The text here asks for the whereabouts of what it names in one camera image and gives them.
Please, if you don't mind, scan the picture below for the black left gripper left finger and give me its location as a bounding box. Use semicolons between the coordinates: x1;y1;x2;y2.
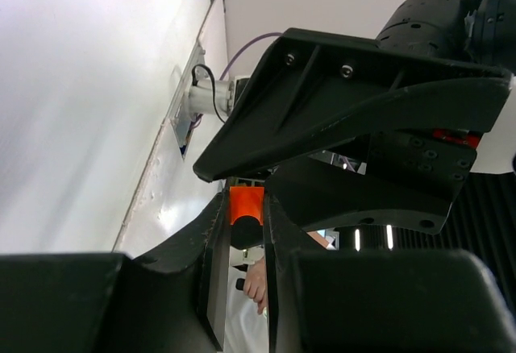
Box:
1;192;230;352

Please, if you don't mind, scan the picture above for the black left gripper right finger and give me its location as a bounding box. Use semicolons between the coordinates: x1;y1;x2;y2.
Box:
263;196;515;352

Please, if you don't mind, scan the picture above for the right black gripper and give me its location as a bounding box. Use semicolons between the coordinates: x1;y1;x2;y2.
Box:
193;28;513;235

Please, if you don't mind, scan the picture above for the orange small lego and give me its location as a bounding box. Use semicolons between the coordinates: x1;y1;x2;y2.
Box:
229;186;264;226

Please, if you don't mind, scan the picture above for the person hand in background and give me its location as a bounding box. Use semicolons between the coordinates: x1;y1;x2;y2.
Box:
243;258;268;315

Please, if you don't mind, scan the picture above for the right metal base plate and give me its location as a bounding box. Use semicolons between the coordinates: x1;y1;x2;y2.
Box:
165;41;206;157

